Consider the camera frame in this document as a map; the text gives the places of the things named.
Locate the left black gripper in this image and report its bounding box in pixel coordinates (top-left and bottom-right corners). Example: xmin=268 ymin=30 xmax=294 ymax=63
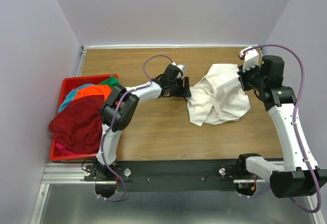
xmin=169 ymin=77 xmax=192 ymax=98

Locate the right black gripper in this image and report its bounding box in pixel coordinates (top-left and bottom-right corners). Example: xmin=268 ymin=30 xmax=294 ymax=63
xmin=237 ymin=61 xmax=266 ymax=92

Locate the white t shirt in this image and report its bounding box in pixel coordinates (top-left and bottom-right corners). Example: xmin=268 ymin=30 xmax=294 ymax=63
xmin=187 ymin=63 xmax=250 ymax=126

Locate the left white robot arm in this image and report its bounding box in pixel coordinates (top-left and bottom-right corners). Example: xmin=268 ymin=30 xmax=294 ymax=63
xmin=94 ymin=62 xmax=191 ymax=181

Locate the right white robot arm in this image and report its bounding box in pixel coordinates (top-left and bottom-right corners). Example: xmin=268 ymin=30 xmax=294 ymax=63
xmin=235 ymin=53 xmax=326 ymax=198

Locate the green t shirt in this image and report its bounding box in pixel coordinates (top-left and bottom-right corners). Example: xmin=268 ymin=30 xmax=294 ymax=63
xmin=99 ymin=75 xmax=119 ymax=88

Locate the orange t shirt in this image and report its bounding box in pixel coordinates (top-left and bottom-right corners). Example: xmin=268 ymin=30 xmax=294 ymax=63
xmin=73 ymin=85 xmax=112 ymax=101

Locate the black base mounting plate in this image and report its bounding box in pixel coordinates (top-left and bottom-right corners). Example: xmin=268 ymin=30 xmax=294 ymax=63
xmin=84 ymin=159 xmax=269 ymax=193

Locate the teal t shirt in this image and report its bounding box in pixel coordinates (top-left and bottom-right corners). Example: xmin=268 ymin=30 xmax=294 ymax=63
xmin=58 ymin=88 xmax=78 ymax=113

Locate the red plastic bin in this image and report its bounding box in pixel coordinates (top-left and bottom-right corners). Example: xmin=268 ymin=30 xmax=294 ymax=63
xmin=50 ymin=74 xmax=119 ymax=161

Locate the dark red t shirt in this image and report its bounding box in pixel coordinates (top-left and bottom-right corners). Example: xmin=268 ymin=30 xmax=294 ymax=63
xmin=49 ymin=96 xmax=104 ymax=154

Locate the pink t shirt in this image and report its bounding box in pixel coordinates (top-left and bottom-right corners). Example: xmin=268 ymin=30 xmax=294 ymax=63
xmin=55 ymin=143 xmax=76 ymax=156

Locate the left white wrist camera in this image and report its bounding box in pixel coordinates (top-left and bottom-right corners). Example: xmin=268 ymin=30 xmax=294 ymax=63
xmin=172 ymin=62 xmax=186 ymax=76

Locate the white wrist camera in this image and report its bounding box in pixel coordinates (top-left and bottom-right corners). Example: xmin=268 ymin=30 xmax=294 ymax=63
xmin=172 ymin=62 xmax=186 ymax=76
xmin=238 ymin=46 xmax=259 ymax=72

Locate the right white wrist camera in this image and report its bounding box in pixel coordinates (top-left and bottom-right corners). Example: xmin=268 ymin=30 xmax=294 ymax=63
xmin=238 ymin=46 xmax=259 ymax=72

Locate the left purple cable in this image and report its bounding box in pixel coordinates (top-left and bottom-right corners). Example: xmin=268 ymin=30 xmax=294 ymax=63
xmin=98 ymin=55 xmax=177 ymax=201

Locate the purple cable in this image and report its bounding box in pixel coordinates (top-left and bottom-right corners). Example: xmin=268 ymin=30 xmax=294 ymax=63
xmin=240 ymin=44 xmax=322 ymax=213
xmin=98 ymin=55 xmax=177 ymax=201

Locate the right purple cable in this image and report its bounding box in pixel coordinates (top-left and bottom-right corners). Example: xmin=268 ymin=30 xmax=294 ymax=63
xmin=240 ymin=44 xmax=322 ymax=213

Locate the aluminium frame rail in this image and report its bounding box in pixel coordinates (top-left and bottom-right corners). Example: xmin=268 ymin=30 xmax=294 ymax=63
xmin=30 ymin=160 xmax=87 ymax=224

